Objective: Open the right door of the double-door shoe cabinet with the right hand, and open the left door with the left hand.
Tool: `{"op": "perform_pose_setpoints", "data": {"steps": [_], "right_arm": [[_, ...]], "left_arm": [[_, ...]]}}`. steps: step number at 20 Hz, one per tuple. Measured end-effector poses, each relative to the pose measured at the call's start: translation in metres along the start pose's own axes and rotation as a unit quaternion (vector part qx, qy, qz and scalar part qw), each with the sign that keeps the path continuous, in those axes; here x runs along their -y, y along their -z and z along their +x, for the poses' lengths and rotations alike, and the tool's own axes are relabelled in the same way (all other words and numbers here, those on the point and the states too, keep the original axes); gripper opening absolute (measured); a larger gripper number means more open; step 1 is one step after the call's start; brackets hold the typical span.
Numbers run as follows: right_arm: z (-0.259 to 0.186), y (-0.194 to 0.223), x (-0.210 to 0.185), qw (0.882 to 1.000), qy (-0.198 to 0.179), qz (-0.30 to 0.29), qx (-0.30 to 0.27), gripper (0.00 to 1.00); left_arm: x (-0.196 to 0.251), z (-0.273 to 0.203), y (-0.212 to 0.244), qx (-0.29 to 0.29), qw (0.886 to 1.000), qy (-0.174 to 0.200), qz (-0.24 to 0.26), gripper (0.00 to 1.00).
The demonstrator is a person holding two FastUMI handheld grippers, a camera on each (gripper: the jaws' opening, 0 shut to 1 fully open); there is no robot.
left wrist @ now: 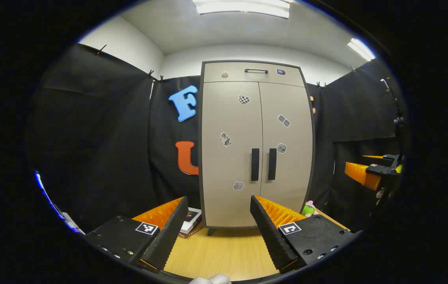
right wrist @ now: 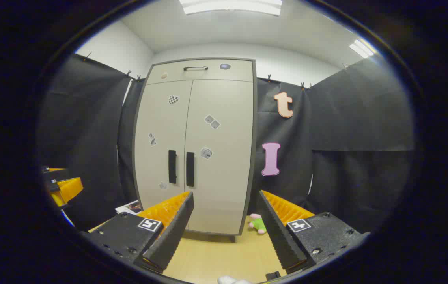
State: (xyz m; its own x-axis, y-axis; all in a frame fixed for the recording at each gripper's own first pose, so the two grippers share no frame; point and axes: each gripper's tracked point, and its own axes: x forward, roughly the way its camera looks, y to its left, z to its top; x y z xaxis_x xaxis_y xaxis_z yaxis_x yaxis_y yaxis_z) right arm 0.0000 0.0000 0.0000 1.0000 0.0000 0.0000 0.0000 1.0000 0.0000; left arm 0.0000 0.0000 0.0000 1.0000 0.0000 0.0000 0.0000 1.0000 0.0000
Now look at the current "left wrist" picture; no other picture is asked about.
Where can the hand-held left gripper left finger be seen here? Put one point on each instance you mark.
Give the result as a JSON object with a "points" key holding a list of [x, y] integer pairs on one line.
{"points": [[168, 236]]}

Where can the grey shoe cabinet door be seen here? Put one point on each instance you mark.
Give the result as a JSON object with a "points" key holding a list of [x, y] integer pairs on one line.
{"points": [[224, 177], [291, 177]]}

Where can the small ceiling light panel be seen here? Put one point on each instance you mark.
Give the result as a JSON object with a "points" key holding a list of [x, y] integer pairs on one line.
{"points": [[360, 48]]}

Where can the grey cabinet drawer front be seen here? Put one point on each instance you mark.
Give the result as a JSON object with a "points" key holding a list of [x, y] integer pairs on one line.
{"points": [[239, 77]]}

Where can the brown book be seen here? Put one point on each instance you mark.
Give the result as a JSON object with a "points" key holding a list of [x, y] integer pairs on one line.
{"points": [[190, 233]]}

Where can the black backdrop cloth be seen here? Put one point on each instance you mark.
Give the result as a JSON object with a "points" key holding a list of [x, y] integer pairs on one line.
{"points": [[101, 138]]}

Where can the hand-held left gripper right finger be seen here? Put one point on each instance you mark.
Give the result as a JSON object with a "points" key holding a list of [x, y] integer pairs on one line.
{"points": [[271, 236]]}

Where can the green and pink plush toy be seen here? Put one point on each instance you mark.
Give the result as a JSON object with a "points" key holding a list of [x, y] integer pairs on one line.
{"points": [[308, 210]]}

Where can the grey double-door shoe cabinet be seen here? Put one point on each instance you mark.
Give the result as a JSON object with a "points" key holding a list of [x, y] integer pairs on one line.
{"points": [[200, 157]]}

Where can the large ceiling light panel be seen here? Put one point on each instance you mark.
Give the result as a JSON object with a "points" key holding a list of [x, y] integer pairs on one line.
{"points": [[243, 7]]}

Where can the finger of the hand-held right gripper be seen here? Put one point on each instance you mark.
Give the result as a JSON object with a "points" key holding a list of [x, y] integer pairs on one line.
{"points": [[360, 173], [372, 157]]}

